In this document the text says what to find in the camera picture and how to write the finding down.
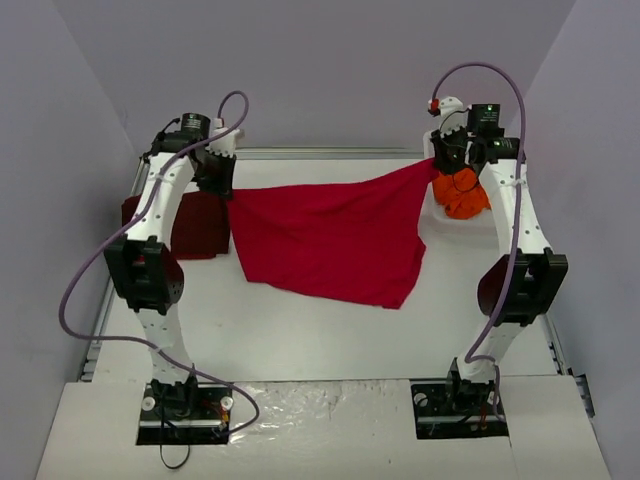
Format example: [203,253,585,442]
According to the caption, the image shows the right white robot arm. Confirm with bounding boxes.
[425,97,568,413]

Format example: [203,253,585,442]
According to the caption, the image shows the black loop cable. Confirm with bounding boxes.
[158,439,192,471]

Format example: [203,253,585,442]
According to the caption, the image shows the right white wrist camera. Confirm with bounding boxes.
[428,96,468,137]

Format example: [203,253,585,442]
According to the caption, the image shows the white plastic basket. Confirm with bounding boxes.
[418,130,499,236]

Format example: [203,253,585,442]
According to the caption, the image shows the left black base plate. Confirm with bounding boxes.
[136,383,234,446]

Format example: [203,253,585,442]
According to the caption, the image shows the orange t shirt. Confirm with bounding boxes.
[432,169,491,220]

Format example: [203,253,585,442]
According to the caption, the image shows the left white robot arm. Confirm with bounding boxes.
[104,113,240,418]

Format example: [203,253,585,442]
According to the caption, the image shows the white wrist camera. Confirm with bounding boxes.
[205,125,244,158]
[428,96,468,137]

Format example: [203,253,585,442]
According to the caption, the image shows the bright red t shirt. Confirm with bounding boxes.
[228,160,437,309]

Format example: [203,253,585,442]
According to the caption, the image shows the dark red folded t shirt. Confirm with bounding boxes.
[125,192,231,261]

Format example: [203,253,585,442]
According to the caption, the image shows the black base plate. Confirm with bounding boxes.
[136,383,234,446]
[410,379,509,440]

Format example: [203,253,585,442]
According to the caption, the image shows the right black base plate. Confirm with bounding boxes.
[410,379,509,440]

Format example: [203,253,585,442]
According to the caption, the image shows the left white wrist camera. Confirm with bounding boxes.
[205,125,244,158]

